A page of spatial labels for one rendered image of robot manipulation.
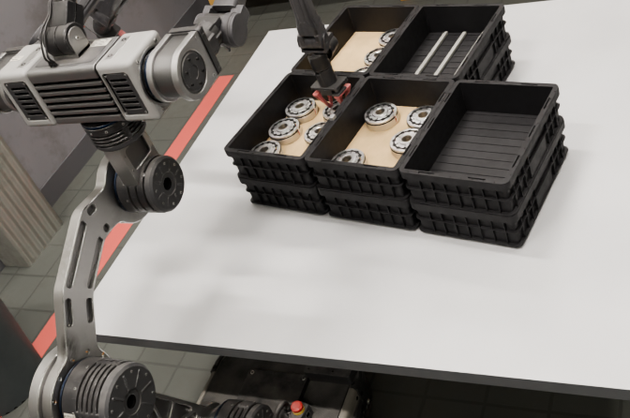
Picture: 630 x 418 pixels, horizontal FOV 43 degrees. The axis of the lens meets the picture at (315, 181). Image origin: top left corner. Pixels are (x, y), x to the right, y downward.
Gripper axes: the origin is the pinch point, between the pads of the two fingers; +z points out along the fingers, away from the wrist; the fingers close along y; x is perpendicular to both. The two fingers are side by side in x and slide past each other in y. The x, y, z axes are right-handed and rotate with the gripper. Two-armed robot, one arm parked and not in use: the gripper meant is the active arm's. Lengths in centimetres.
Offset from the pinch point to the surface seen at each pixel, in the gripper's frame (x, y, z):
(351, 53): -31.9, 18.3, 3.4
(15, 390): 104, 125, 73
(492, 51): -37, -34, 4
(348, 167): 29.1, -25.6, -4.0
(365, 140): 8.5, -14.1, 4.9
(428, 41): -42.5, -7.2, 4.9
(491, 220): 26, -63, 10
